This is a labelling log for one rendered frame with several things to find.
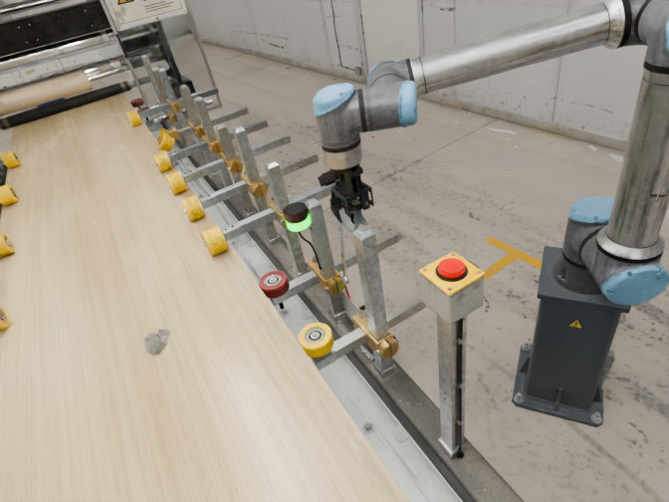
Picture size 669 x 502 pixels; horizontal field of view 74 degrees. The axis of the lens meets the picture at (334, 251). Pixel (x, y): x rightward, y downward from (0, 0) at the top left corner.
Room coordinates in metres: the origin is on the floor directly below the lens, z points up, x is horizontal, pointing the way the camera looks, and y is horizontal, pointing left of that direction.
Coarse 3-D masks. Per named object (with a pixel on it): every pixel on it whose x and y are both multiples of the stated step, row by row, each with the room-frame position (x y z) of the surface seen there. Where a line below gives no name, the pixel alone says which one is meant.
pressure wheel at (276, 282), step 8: (272, 272) 0.97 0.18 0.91; (280, 272) 0.96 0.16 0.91; (264, 280) 0.94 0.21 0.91; (272, 280) 0.93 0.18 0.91; (280, 280) 0.93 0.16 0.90; (288, 280) 0.94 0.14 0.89; (264, 288) 0.91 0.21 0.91; (272, 288) 0.90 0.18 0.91; (280, 288) 0.91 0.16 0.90; (288, 288) 0.92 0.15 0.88; (272, 296) 0.90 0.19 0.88; (280, 296) 0.90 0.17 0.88; (280, 304) 0.93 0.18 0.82
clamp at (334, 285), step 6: (312, 264) 1.02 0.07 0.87; (312, 270) 1.01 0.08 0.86; (318, 270) 0.98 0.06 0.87; (318, 276) 0.97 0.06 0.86; (336, 276) 0.94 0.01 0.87; (324, 282) 0.94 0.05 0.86; (330, 282) 0.93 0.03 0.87; (336, 282) 0.92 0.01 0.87; (342, 282) 0.93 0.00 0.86; (324, 288) 0.95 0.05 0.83; (330, 288) 0.91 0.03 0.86; (336, 288) 0.92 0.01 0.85; (342, 288) 0.93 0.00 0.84; (336, 294) 0.92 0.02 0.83
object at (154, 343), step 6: (162, 330) 0.83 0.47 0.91; (168, 330) 0.83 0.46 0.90; (150, 336) 0.82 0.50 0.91; (156, 336) 0.81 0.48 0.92; (162, 336) 0.81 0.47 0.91; (144, 342) 0.80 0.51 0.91; (150, 342) 0.79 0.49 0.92; (156, 342) 0.80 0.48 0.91; (162, 342) 0.79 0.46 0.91; (150, 348) 0.78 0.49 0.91; (156, 348) 0.77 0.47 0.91; (162, 348) 0.77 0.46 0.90
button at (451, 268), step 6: (450, 258) 0.51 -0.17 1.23; (438, 264) 0.50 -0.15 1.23; (444, 264) 0.50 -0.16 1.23; (450, 264) 0.49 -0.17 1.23; (456, 264) 0.49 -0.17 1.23; (462, 264) 0.49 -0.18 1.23; (438, 270) 0.49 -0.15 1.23; (444, 270) 0.48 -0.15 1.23; (450, 270) 0.48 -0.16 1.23; (456, 270) 0.48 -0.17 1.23; (462, 270) 0.48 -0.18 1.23; (444, 276) 0.48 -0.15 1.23; (450, 276) 0.47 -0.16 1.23; (456, 276) 0.47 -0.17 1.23
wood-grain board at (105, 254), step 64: (64, 128) 2.75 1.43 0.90; (128, 128) 2.49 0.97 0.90; (64, 192) 1.83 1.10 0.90; (128, 192) 1.69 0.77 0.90; (192, 192) 1.57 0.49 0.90; (64, 256) 1.30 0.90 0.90; (128, 256) 1.22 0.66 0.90; (192, 256) 1.14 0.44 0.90; (64, 320) 0.96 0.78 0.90; (128, 320) 0.91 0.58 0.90; (192, 320) 0.85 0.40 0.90; (256, 320) 0.81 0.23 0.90; (0, 384) 0.77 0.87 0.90; (64, 384) 0.73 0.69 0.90; (128, 384) 0.68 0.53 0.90; (192, 384) 0.65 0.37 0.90; (256, 384) 0.61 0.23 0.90; (320, 384) 0.58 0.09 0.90; (0, 448) 0.59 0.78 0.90; (64, 448) 0.55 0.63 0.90; (128, 448) 0.52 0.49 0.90; (192, 448) 0.49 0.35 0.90; (256, 448) 0.46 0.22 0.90; (320, 448) 0.44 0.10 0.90
